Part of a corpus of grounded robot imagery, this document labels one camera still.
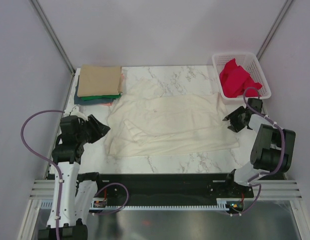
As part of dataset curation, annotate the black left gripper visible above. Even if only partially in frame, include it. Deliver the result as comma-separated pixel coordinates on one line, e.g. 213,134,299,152
76,114,110,145

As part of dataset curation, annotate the cream white t shirt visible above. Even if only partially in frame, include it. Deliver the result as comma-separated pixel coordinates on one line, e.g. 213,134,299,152
105,79,239,158

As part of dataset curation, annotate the white plastic laundry basket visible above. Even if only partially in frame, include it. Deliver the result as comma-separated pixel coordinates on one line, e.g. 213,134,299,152
212,52,271,105

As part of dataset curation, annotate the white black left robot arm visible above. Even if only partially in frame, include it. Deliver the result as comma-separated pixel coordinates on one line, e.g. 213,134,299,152
38,114,110,240

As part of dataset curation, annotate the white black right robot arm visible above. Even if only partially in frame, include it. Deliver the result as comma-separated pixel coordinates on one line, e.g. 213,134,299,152
223,98,296,197

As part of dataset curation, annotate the folded salmon pink t shirt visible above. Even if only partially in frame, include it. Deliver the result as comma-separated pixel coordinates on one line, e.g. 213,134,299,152
101,72,127,107

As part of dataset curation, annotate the folded green t shirt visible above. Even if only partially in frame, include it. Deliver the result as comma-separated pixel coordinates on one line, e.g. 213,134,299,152
80,93,122,101

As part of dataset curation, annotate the folded blue grey t shirt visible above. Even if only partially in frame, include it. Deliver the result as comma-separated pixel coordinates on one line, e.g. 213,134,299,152
74,80,113,106

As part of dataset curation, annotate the red t shirt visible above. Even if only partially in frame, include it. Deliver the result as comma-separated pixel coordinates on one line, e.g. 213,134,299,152
219,58,262,98

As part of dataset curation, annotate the folded tan t shirt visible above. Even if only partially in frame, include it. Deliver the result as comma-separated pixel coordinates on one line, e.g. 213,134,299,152
77,64,122,97

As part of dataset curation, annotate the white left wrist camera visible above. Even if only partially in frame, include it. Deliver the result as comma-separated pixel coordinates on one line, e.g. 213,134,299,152
63,105,88,121

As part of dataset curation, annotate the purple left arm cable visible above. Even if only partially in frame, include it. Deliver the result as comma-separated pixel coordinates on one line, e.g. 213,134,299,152
21,109,68,240

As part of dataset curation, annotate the white slotted cable duct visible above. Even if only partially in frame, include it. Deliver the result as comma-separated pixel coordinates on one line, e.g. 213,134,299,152
41,198,227,210

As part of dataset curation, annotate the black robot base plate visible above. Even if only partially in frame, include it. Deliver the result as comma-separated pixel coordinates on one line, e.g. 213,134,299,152
97,173,254,206

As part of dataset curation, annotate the right aluminium frame post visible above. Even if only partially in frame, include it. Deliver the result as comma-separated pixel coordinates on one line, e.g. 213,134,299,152
256,0,295,60

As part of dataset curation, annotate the aluminium frame post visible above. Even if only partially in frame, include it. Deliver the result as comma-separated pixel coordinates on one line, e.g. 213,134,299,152
256,0,295,60
29,0,76,76

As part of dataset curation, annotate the left aluminium frame post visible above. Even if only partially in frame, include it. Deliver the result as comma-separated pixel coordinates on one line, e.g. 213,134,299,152
29,0,76,76

